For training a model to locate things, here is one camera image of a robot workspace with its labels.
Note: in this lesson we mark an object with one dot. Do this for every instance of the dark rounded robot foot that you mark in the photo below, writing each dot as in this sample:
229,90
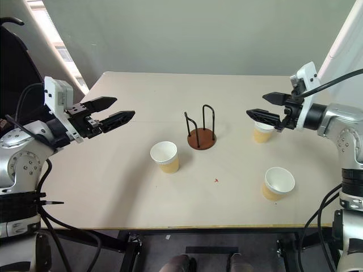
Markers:
178,263
241,263

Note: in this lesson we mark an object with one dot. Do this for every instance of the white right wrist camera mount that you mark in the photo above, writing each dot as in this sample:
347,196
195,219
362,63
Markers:
307,82

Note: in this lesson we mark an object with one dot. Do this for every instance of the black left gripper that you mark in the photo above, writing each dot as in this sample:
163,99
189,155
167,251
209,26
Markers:
82,120

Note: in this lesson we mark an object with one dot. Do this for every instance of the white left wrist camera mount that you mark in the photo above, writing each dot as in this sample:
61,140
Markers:
56,96

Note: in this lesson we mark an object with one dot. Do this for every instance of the black metal table frame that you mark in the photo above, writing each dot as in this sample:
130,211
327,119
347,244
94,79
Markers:
198,243

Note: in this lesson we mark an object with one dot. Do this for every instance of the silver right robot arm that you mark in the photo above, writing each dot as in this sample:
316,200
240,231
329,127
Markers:
344,133

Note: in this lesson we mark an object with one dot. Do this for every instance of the yellow ribbed paper cup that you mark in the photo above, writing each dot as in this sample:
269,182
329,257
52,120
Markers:
166,157
264,133
278,184

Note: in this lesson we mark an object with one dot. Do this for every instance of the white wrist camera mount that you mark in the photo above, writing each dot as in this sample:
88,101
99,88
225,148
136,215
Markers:
307,82
56,96

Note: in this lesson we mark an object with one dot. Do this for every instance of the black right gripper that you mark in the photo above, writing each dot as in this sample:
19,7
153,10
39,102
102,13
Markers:
290,113

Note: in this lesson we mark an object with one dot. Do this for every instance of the black office chair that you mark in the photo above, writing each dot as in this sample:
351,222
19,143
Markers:
14,71

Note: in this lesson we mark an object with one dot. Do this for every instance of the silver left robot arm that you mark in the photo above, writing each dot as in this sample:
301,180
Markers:
20,164

